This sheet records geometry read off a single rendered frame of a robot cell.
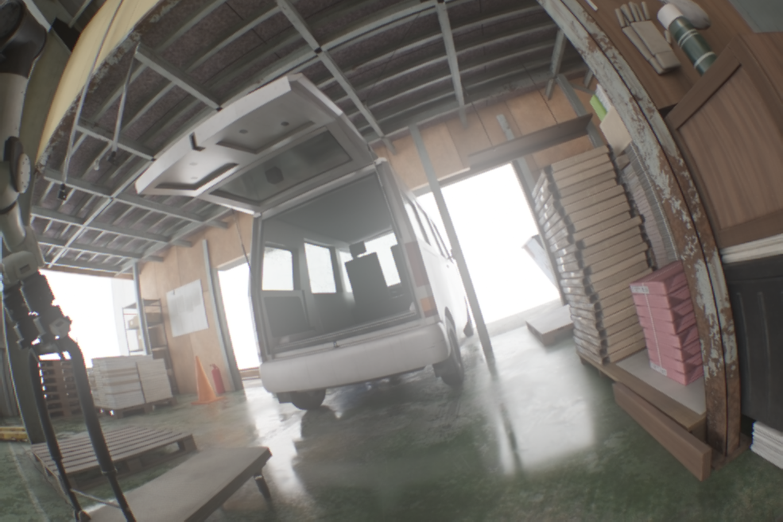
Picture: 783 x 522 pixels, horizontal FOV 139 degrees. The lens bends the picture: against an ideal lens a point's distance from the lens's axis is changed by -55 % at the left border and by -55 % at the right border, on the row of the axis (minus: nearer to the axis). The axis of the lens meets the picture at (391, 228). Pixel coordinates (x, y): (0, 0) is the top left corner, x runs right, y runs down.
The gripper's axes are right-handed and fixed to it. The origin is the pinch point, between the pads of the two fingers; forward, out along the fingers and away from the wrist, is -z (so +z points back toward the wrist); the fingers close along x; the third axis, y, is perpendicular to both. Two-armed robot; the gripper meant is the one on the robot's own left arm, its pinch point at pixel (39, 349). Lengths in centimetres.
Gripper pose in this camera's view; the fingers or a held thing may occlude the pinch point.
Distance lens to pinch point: 115.3
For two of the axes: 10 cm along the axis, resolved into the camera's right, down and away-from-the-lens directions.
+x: -1.0, -2.5, 9.6
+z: -2.6, -9.3, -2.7
